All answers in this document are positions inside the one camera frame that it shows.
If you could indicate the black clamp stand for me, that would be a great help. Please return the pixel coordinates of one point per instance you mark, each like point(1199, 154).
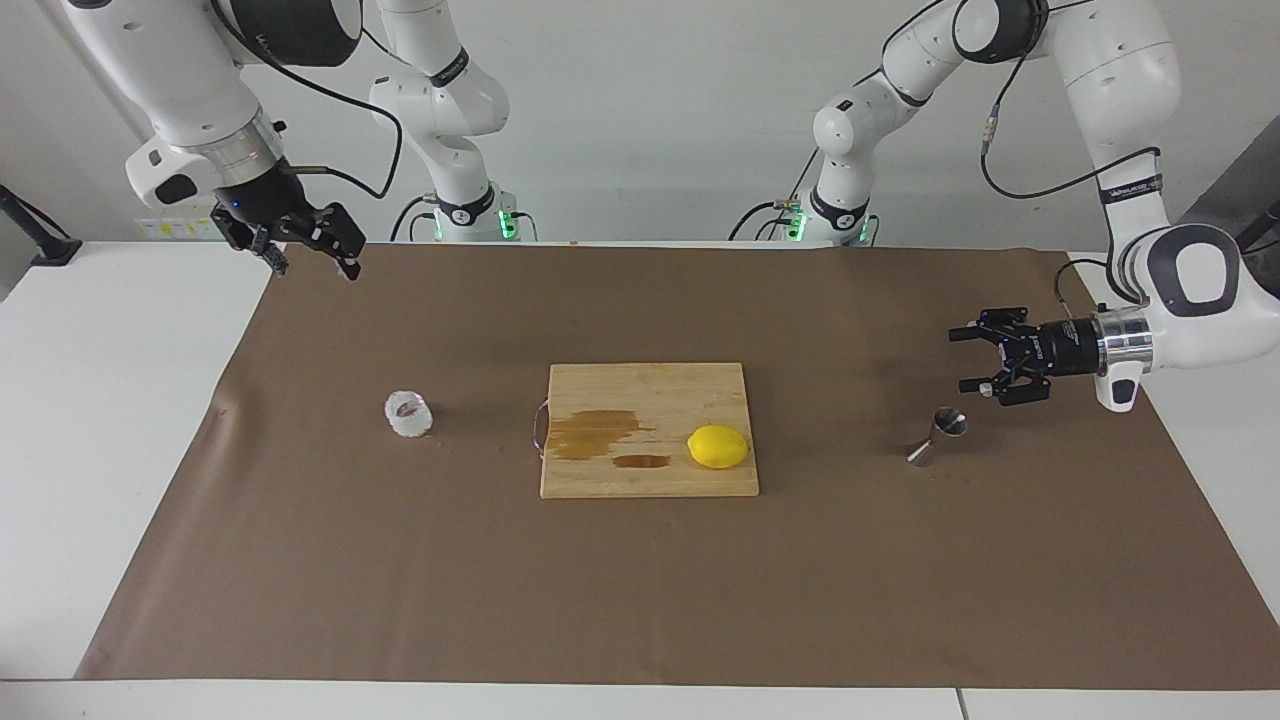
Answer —
point(55, 250)
point(1262, 225)

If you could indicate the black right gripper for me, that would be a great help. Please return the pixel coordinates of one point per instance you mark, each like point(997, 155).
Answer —
point(260, 200)

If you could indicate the yellow lemon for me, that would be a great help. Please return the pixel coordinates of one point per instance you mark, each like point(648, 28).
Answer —
point(718, 447)

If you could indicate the brown paper table mat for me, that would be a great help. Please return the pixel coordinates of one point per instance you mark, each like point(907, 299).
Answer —
point(400, 580)

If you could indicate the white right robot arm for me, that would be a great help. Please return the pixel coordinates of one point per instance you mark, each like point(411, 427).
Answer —
point(180, 70)

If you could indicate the clear textured glass cup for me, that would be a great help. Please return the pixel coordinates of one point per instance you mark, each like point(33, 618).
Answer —
point(408, 420)

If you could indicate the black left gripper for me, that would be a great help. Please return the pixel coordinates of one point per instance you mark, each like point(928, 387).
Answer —
point(1070, 348)

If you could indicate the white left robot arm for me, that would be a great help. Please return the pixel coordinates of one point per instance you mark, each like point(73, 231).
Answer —
point(1110, 60)

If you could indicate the wooden cutting board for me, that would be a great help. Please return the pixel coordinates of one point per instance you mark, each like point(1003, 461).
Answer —
point(650, 390)

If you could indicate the steel cocktail jigger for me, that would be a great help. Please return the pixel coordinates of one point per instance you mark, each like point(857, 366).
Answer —
point(943, 425)

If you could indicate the white wall socket strip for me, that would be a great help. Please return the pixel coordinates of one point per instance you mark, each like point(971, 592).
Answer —
point(165, 229)

